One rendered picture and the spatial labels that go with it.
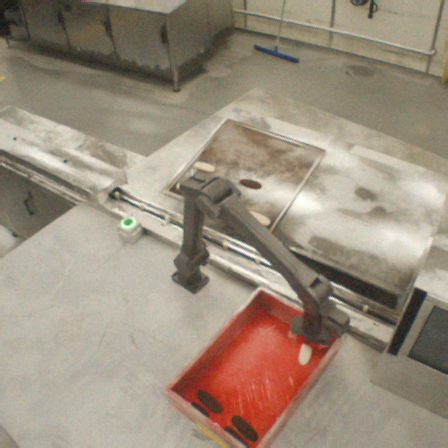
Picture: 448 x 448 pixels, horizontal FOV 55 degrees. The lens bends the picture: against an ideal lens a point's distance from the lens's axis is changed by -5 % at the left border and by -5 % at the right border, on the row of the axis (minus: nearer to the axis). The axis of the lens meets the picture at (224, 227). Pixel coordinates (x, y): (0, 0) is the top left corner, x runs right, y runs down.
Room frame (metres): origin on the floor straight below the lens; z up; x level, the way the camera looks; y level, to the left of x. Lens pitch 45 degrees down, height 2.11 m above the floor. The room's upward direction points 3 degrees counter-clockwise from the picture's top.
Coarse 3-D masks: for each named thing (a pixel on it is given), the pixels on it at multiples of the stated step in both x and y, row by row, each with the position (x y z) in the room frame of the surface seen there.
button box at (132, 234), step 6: (126, 216) 1.31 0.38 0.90; (120, 222) 1.27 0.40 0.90; (138, 222) 1.27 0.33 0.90; (120, 228) 1.25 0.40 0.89; (126, 228) 1.24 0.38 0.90; (132, 228) 1.24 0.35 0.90; (138, 228) 1.26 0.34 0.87; (144, 228) 1.28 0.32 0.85; (120, 234) 1.25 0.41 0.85; (126, 234) 1.23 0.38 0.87; (132, 234) 1.23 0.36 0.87; (138, 234) 1.25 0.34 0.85; (144, 234) 1.28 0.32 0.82; (126, 240) 1.24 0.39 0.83; (132, 240) 1.22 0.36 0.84
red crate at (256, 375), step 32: (256, 320) 0.84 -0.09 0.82; (224, 352) 0.73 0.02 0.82; (256, 352) 0.72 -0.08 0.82; (288, 352) 0.71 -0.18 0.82; (320, 352) 0.70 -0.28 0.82; (192, 384) 0.62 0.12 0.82; (224, 384) 0.62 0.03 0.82; (256, 384) 0.61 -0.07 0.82; (288, 384) 0.60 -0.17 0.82; (224, 416) 0.51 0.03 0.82; (256, 416) 0.51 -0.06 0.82
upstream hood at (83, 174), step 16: (0, 128) 2.03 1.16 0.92; (16, 128) 2.01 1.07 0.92; (0, 144) 1.87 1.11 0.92; (16, 144) 1.86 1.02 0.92; (32, 144) 1.85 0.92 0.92; (48, 144) 1.83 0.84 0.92; (16, 160) 1.77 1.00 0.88; (32, 160) 1.71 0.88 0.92; (48, 160) 1.70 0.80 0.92; (64, 160) 1.67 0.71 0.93; (80, 160) 1.68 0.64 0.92; (96, 160) 1.67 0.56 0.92; (48, 176) 1.62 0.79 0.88; (64, 176) 1.57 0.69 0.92; (80, 176) 1.56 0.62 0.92; (96, 176) 1.55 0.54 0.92; (112, 176) 1.54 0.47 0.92; (80, 192) 1.50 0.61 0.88; (96, 192) 1.44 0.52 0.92
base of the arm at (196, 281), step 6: (198, 270) 1.03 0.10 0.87; (174, 276) 1.05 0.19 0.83; (180, 276) 1.01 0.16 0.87; (192, 276) 1.00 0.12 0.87; (198, 276) 1.01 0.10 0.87; (204, 276) 1.03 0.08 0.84; (180, 282) 1.01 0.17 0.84; (186, 282) 0.99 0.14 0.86; (192, 282) 1.00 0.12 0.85; (198, 282) 1.01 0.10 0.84; (204, 282) 1.01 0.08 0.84; (186, 288) 0.99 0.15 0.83; (192, 288) 0.98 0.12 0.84; (198, 288) 0.98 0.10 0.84
